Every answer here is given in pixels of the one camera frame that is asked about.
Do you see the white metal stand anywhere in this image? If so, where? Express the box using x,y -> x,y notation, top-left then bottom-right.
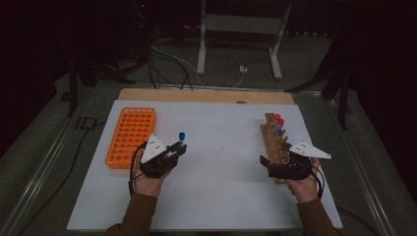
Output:
196,0 -> 293,81

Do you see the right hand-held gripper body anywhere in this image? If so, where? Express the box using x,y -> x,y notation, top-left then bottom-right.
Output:
267,141 -> 332,181

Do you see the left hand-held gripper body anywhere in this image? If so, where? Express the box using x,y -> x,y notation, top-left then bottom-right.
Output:
139,133 -> 181,180

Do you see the person's left hand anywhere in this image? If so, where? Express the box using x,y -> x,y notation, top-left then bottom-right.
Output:
132,162 -> 171,199

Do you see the black equipment tower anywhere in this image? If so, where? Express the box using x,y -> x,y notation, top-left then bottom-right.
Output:
129,0 -> 155,63

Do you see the right hand-held gripper cable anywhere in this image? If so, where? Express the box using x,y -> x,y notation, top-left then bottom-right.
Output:
311,163 -> 327,201

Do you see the black tripod stand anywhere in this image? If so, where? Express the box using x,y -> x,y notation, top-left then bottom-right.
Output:
60,55 -> 136,117
284,58 -> 353,131

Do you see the left hand-held gripper cable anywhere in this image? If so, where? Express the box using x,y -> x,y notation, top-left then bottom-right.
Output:
128,141 -> 149,198

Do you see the person's right hand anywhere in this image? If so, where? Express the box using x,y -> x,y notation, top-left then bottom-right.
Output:
285,156 -> 322,205

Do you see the black cable bundle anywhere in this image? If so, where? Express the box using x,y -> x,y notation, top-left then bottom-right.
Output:
147,43 -> 195,91

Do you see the thin white cable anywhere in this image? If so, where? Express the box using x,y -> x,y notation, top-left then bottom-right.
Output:
229,72 -> 246,89

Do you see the long white cable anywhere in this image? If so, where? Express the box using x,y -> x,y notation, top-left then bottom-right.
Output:
150,38 -> 205,87

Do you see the orange plastic tube rack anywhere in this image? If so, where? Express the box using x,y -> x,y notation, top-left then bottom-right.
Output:
105,106 -> 156,170

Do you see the wooden tube rack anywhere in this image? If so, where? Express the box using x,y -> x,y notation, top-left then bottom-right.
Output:
260,112 -> 293,185

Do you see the hand-held gripper cable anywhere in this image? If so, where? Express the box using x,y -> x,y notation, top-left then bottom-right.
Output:
311,163 -> 327,201
128,141 -> 149,198

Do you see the black floor cable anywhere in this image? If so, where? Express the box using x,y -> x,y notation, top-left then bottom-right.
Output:
16,121 -> 107,236
335,206 -> 380,236

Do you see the white table mat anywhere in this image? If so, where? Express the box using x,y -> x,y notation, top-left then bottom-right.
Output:
66,99 -> 343,232

